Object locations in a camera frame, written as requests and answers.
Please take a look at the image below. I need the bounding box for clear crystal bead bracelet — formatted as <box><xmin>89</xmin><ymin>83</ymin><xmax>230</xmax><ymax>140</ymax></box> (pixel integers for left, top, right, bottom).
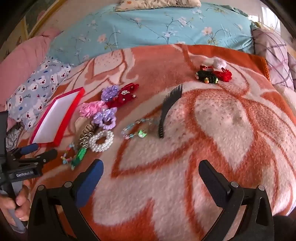
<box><xmin>121</xmin><ymin>118</ymin><xmax>154</xmax><ymax>140</ymax></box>

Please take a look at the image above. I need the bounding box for red bow hair clip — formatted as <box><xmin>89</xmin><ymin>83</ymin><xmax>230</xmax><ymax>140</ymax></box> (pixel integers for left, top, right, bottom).
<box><xmin>106</xmin><ymin>83</ymin><xmax>139</xmax><ymax>108</ymax></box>

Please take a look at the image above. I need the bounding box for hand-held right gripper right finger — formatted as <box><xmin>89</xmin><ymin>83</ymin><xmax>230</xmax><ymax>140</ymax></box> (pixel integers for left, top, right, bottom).
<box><xmin>198</xmin><ymin>160</ymin><xmax>274</xmax><ymax>241</ymax></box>

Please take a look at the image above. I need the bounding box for white pompom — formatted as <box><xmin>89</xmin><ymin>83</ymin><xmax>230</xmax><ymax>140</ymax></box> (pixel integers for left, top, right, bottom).
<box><xmin>213</xmin><ymin>58</ymin><xmax>227</xmax><ymax>69</ymax></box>

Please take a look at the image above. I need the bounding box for colourful bead bracelet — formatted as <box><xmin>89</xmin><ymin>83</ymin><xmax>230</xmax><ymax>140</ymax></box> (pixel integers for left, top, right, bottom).
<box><xmin>60</xmin><ymin>144</ymin><xmax>78</xmax><ymax>165</ymax></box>

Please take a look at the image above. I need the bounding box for lilac ruffled scrunchie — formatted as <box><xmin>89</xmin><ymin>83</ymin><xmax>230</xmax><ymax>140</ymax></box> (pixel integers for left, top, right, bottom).
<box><xmin>92</xmin><ymin>108</ymin><xmax>117</xmax><ymax>129</ymax></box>

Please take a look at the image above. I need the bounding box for pearl bead scrunchie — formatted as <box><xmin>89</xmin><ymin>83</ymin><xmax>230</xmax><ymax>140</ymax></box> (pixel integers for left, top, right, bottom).
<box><xmin>89</xmin><ymin>130</ymin><xmax>114</xmax><ymax>153</ymax></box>

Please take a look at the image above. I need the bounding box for black comb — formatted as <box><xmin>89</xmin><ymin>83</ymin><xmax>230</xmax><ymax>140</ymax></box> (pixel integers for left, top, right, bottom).
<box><xmin>158</xmin><ymin>85</ymin><xmax>183</xmax><ymax>139</ymax></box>

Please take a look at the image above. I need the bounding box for pink scrunchie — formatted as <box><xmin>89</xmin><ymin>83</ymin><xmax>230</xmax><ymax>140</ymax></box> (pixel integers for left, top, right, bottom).
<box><xmin>80</xmin><ymin>101</ymin><xmax>107</xmax><ymax>118</ymax></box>

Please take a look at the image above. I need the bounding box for green hair clip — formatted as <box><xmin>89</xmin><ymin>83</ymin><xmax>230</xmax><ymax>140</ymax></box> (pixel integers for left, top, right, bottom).
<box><xmin>71</xmin><ymin>147</ymin><xmax>88</xmax><ymax>171</ymax></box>

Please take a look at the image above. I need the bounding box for cream floral pillow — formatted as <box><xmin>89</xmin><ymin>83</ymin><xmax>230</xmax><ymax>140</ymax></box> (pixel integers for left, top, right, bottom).
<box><xmin>114</xmin><ymin>0</ymin><xmax>201</xmax><ymax>12</ymax></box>

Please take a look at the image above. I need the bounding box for red flower hair tie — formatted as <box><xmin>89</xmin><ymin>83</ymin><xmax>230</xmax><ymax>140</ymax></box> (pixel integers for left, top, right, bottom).
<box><xmin>216</xmin><ymin>68</ymin><xmax>232</xmax><ymax>81</ymax></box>

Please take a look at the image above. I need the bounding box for blue floral quilt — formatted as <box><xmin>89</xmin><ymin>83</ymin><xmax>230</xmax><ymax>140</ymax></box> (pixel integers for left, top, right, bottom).
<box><xmin>47</xmin><ymin>2</ymin><xmax>257</xmax><ymax>67</ymax></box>

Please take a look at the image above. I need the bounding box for black hair clip with fruits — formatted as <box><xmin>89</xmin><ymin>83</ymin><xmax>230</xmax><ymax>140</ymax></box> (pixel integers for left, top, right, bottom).
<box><xmin>195</xmin><ymin>70</ymin><xmax>219</xmax><ymax>84</ymax></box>

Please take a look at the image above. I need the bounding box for person's left hand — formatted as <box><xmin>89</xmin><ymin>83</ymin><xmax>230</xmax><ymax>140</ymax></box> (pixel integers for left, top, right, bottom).
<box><xmin>0</xmin><ymin>183</ymin><xmax>31</xmax><ymax>226</ymax></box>

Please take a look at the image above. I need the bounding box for orange and white blanket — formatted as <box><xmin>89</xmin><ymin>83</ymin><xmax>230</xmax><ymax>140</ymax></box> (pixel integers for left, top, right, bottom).
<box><xmin>30</xmin><ymin>44</ymin><xmax>296</xmax><ymax>241</ymax></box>

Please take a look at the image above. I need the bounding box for floral patterned cloth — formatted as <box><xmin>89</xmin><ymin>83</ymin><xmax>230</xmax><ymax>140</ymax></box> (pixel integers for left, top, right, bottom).
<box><xmin>6</xmin><ymin>125</ymin><xmax>23</xmax><ymax>149</ymax></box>

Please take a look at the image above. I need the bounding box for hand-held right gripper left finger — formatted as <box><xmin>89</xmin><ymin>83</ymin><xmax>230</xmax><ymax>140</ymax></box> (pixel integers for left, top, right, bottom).
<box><xmin>28</xmin><ymin>159</ymin><xmax>104</xmax><ymax>241</ymax></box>

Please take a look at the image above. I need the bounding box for purple plaid pillow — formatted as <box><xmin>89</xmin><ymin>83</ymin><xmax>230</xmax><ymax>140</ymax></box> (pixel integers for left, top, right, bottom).
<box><xmin>252</xmin><ymin>28</ymin><xmax>296</xmax><ymax>91</ymax></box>

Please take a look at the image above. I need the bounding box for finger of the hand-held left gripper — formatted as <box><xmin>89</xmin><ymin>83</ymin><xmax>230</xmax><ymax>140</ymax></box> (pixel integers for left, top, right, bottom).
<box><xmin>20</xmin><ymin>149</ymin><xmax>58</xmax><ymax>171</ymax></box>
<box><xmin>8</xmin><ymin>143</ymin><xmax>39</xmax><ymax>160</ymax></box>

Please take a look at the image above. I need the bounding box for bear print pillow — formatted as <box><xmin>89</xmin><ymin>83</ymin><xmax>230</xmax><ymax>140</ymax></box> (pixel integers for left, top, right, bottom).
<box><xmin>6</xmin><ymin>57</ymin><xmax>71</xmax><ymax>130</ymax></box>

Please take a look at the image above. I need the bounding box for red jewelry box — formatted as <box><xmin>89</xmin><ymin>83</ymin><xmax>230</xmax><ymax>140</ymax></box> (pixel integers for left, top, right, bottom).
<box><xmin>30</xmin><ymin>87</ymin><xmax>85</xmax><ymax>147</ymax></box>

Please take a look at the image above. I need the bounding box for metal hair claw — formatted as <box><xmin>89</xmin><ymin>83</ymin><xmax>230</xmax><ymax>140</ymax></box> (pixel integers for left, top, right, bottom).
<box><xmin>79</xmin><ymin>123</ymin><xmax>96</xmax><ymax>147</ymax></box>

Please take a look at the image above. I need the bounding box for purple organza scrunchie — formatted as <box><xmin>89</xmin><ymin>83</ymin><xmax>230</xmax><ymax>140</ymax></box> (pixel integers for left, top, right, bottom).
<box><xmin>101</xmin><ymin>85</ymin><xmax>119</xmax><ymax>102</ymax></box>

